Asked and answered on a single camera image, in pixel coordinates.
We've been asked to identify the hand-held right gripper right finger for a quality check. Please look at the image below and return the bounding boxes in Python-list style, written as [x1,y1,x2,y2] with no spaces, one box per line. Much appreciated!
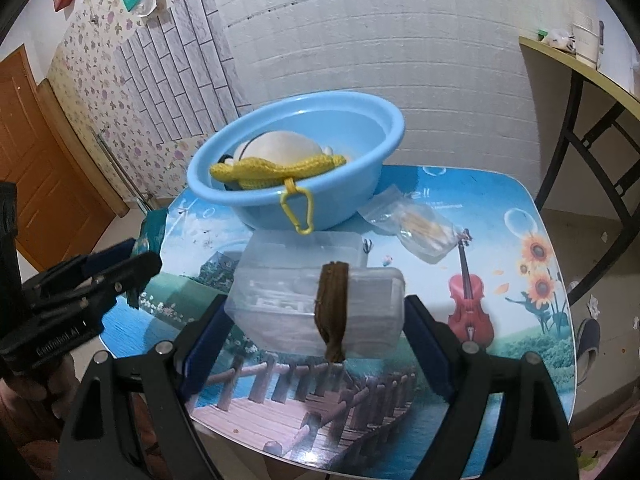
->
[404,294,582,480]

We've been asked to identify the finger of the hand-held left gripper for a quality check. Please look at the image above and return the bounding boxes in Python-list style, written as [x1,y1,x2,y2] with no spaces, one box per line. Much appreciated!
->
[0,284,140,367]
[20,240,164,312]

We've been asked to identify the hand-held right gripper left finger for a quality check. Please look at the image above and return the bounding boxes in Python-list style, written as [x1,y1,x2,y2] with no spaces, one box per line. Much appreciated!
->
[57,294,235,480]

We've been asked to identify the clear box with brown band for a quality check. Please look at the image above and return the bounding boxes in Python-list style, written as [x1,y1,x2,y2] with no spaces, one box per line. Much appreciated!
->
[225,260,406,364]

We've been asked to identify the clear plastic box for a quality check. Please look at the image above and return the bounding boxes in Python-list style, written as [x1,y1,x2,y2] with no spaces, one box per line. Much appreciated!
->
[240,231,369,275]

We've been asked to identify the yellow knitted pouch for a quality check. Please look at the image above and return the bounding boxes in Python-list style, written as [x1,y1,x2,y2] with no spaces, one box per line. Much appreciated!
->
[209,152,349,236]

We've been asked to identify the blue plastic basin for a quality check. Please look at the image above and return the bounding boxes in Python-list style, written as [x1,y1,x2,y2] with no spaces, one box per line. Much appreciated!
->
[187,91,405,234]

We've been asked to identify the white plush toy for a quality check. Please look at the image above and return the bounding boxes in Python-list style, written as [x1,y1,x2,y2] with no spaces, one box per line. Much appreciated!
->
[234,130,334,172]

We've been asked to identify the green packet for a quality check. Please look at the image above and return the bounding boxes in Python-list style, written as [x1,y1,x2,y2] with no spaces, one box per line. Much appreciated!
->
[139,209,169,257]

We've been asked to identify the wooden door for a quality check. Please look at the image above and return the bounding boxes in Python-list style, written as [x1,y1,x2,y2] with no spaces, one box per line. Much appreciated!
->
[0,44,117,272]

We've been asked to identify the cotton swab packet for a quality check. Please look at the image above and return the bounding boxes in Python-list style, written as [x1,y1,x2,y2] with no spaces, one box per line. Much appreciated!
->
[360,187,469,264]

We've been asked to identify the dark slipper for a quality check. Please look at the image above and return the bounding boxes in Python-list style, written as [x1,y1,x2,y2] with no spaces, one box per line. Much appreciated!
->
[575,317,604,387]

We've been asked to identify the printed folding table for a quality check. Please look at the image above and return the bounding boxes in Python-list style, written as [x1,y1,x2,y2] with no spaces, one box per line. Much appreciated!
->
[100,162,579,465]

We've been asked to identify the yellow desk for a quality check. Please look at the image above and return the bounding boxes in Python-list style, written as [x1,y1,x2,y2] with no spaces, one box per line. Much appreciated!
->
[518,35,640,311]

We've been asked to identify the white crumpled bag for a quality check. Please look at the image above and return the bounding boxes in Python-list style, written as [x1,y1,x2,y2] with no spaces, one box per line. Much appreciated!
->
[542,30,576,54]

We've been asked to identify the white cup on side table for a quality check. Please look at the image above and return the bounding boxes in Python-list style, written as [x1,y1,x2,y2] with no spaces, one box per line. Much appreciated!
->
[572,20,602,69]

